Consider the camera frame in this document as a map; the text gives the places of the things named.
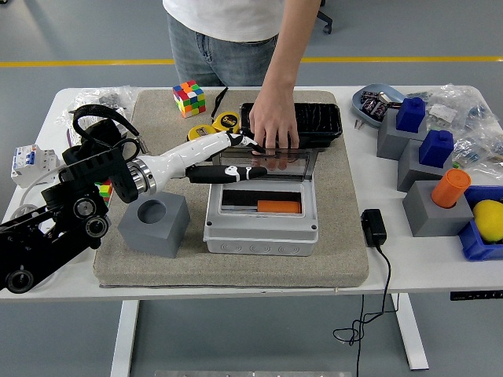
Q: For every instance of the person's left hand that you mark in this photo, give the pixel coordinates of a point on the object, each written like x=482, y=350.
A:
x=273, y=118

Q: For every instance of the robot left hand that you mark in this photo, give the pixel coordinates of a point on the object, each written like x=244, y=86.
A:
x=184, y=157

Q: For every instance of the smoky transparent box lid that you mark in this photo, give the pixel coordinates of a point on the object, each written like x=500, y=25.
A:
x=298, y=165

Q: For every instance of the grey block with round hole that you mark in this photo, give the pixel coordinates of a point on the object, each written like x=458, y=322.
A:
x=155, y=237

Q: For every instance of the orange cylinder battery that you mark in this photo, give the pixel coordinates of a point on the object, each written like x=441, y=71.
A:
x=451, y=187
x=279, y=207

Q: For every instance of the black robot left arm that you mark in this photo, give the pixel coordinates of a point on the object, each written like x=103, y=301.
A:
x=47, y=239

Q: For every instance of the person's left forearm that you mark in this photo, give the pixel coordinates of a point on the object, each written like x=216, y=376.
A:
x=288, y=47

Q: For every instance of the black plastic tray box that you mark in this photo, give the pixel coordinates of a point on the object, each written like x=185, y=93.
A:
x=318, y=119

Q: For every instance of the grey electrical junction box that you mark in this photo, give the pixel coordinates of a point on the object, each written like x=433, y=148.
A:
x=261, y=241

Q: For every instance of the yellow tape measure plain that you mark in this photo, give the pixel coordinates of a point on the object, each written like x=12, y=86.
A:
x=200, y=131

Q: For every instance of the yellow tape measure 5m label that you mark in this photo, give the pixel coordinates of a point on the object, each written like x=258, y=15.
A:
x=228, y=121

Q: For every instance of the colourful puzzle cube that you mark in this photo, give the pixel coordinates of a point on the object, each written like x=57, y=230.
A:
x=189, y=98
x=105, y=190

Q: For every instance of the light blue dish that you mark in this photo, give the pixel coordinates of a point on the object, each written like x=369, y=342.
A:
x=356, y=106

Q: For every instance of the small metal screws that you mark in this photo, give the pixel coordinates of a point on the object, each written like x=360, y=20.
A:
x=358, y=125

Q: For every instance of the black purple packet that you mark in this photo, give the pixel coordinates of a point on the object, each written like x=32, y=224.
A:
x=375, y=108
x=370, y=96

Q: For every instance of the black office chair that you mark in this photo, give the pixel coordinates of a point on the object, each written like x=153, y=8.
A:
x=328, y=28

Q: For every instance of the person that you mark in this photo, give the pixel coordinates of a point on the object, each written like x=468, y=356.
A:
x=220, y=23

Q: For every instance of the clear bag of small parts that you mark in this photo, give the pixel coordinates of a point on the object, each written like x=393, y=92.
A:
x=92, y=96
x=477, y=152
x=461, y=99

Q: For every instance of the silver black clip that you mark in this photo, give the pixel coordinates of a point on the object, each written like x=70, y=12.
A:
x=388, y=99

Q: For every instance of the grey holder block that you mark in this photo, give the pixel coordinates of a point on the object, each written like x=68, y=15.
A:
x=410, y=170
x=390, y=138
x=430, y=217

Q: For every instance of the grey-brown fabric mat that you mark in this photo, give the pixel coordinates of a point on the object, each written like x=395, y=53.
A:
x=236, y=271

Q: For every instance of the blue stepped block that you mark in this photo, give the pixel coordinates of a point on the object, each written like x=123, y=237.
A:
x=435, y=148
x=410, y=115

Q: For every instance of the black power adapter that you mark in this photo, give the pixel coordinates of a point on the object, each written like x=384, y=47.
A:
x=373, y=229

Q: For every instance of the white circuit breaker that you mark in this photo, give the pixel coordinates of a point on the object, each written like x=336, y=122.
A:
x=31, y=165

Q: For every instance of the white table leg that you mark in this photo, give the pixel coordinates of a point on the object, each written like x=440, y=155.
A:
x=411, y=334
x=124, y=337

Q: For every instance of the yellow lemon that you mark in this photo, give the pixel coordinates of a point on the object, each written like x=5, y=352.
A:
x=490, y=221

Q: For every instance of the blue plastic bin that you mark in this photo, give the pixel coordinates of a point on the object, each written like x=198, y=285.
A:
x=477, y=248

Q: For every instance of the black table control panel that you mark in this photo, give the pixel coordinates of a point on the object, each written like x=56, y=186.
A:
x=465, y=296

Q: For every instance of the white wall socket pack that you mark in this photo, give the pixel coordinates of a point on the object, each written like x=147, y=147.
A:
x=67, y=123

